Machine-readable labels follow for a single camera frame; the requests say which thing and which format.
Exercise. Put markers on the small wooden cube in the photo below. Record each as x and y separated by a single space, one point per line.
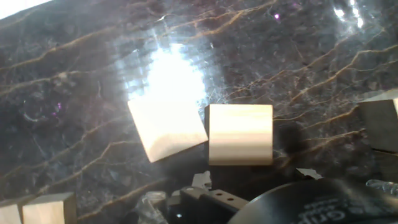
9 214
46 210

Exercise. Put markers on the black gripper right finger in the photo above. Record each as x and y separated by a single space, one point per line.
308 173

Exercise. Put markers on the dark marble pattern mat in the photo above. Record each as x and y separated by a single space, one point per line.
93 77

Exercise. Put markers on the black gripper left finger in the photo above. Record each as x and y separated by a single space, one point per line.
211 205

